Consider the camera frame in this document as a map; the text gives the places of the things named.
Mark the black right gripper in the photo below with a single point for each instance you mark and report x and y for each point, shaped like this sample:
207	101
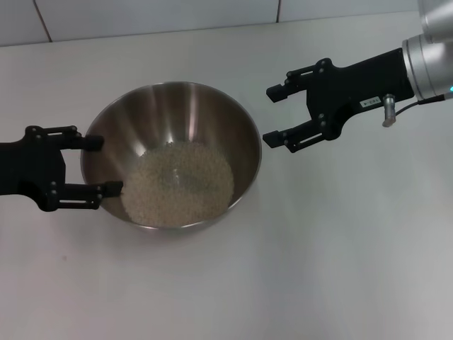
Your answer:
357	85

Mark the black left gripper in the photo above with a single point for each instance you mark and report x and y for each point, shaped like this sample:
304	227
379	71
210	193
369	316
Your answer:
32	170

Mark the white rice grains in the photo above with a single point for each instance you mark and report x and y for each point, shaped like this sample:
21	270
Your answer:
177	187

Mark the large stainless steel bowl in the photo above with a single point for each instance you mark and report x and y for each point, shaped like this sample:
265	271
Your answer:
177	117

